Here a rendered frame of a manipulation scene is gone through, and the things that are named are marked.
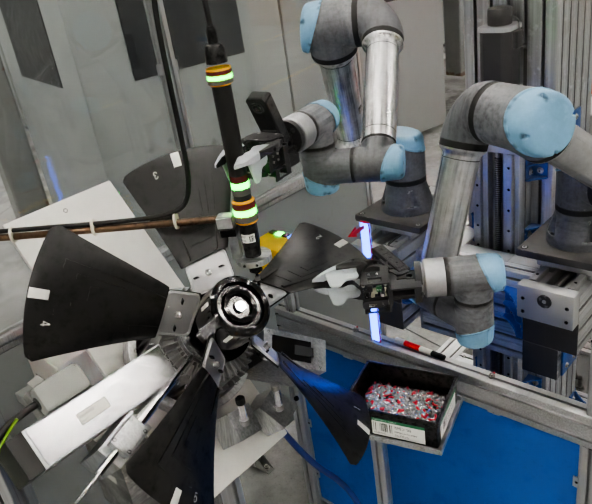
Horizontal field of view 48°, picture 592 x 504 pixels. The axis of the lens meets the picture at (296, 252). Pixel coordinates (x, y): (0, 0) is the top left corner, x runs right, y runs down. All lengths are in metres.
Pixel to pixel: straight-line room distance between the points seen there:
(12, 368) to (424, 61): 4.65
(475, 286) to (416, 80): 4.62
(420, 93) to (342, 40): 4.27
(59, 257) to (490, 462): 1.11
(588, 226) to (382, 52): 0.62
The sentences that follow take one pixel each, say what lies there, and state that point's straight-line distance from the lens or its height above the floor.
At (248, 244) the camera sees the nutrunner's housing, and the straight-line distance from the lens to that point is 1.25.
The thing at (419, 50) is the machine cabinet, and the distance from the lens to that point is 5.82.
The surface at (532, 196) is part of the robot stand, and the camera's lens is 1.93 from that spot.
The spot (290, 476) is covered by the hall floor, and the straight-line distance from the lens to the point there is 2.61.
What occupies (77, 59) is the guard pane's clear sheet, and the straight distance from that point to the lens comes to 1.85.
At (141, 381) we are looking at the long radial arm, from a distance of 1.28.
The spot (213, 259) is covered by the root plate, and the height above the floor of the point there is 1.27.
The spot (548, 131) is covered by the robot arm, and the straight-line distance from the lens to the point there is 1.25.
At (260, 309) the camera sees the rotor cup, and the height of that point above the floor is 1.20.
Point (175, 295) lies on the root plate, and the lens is 1.21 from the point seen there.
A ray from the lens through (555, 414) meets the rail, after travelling 1.53.
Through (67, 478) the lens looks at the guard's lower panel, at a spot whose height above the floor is 0.50.
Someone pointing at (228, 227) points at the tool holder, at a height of 1.34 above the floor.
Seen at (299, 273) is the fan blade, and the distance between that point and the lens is 1.35.
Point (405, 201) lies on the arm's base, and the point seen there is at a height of 1.08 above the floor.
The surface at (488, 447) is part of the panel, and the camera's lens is 1.71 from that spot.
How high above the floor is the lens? 1.82
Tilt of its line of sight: 26 degrees down
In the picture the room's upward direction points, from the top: 9 degrees counter-clockwise
